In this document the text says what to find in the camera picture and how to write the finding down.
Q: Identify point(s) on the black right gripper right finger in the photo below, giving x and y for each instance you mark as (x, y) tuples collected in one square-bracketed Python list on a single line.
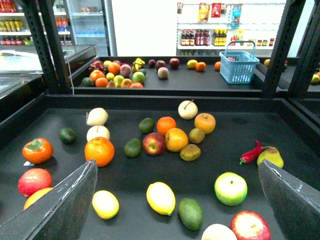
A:
[(295, 204)]

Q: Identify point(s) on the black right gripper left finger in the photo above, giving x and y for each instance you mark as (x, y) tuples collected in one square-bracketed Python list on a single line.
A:
[(58, 215)]

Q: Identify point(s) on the yellow lemon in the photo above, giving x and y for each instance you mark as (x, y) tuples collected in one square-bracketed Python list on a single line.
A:
[(105, 204), (161, 198)]

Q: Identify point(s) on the black fruit shelf tray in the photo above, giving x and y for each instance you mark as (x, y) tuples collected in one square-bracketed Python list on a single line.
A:
[(239, 123)]

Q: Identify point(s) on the far black fruit shelf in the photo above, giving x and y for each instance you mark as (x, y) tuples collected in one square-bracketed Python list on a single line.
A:
[(184, 81)]

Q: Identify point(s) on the blue basket on far shelf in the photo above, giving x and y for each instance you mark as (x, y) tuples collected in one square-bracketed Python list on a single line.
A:
[(237, 66)]

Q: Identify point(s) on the orange mango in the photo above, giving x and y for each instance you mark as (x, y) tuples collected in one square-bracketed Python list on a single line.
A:
[(36, 196)]

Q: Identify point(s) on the red apple front right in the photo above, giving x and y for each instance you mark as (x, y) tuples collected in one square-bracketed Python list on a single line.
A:
[(249, 225)]

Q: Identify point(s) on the red apple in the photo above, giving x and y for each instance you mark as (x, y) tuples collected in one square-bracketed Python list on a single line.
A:
[(249, 225), (154, 144)]

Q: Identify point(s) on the yellow green pear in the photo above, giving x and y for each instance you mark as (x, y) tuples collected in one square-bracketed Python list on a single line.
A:
[(273, 155)]

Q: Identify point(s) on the red chili pepper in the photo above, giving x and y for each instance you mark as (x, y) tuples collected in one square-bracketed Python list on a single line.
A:
[(252, 154)]

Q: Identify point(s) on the orange persimmon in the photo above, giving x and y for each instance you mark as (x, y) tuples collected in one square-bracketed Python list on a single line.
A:
[(38, 151)]

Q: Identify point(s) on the green apple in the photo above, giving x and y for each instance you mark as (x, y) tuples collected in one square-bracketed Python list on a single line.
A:
[(231, 189)]

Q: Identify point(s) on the large orange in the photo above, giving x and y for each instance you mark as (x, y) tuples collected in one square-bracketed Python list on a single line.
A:
[(99, 149)]

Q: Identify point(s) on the dark green avocado left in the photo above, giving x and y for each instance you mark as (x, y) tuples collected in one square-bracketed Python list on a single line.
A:
[(67, 135)]

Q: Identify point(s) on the white pear lower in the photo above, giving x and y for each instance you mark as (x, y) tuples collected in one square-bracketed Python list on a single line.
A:
[(97, 131)]

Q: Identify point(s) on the green lime lower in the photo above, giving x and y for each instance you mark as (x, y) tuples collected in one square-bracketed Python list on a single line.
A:
[(133, 148)]

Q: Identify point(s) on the green lime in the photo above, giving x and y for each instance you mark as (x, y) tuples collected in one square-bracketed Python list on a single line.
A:
[(133, 148), (147, 125)]

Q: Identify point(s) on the green avocado front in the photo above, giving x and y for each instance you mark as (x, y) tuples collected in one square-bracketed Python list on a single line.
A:
[(191, 214)]

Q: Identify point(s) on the red apple centre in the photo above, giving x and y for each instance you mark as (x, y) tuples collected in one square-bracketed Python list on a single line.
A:
[(154, 144)]

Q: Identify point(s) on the brown kiwi lower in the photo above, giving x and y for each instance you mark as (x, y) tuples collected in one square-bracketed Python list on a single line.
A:
[(190, 153)]

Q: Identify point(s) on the brown kiwi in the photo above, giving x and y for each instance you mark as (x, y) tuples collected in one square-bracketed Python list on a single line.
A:
[(196, 136), (190, 153)]

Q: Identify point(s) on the brown kiwi upper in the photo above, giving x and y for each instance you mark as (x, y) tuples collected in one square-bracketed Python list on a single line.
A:
[(196, 136)]

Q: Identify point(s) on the yellow orange apple upper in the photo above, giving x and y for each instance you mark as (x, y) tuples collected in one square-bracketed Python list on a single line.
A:
[(205, 122)]

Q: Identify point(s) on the yellow orange apple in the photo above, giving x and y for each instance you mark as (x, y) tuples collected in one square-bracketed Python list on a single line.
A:
[(205, 122), (176, 139)]

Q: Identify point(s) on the green lime upper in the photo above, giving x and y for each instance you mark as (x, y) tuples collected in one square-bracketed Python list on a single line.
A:
[(147, 125)]

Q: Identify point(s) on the yellow orange apple centre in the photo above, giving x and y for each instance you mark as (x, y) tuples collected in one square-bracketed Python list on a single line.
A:
[(176, 139)]

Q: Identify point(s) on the small orange tangerine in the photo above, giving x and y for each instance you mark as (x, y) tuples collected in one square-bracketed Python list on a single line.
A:
[(164, 124)]

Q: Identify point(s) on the white pear with stem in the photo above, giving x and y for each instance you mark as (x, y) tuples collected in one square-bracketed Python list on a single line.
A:
[(187, 109)]

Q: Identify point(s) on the chest freezer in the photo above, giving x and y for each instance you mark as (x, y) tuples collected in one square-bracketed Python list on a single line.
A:
[(20, 64)]

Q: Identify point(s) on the glass door refrigerator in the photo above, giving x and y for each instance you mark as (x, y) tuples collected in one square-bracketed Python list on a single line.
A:
[(92, 23)]

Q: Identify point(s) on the black shelf post right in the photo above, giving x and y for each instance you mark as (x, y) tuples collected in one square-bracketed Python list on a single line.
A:
[(290, 18)]

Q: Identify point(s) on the black shelf post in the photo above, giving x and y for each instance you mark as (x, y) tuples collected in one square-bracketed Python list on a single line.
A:
[(40, 19), (290, 18)]

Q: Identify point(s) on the black shelf post left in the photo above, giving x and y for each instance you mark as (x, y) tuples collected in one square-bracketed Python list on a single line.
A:
[(40, 19)]

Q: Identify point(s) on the white grocery wall shelf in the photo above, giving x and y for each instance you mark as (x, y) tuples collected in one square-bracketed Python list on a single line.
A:
[(206, 27)]

